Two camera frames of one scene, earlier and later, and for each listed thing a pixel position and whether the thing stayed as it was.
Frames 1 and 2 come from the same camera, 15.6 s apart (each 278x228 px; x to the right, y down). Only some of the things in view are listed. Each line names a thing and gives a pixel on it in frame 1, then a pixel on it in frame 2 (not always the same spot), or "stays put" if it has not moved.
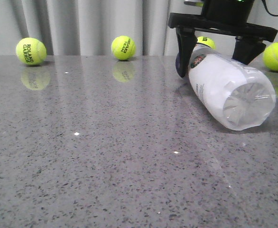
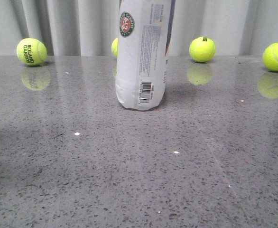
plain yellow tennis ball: x=277 y=55 stays put
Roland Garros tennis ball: x=31 y=51 stays put
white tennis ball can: x=241 y=96 → x=144 y=32
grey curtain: x=88 y=27 stays put
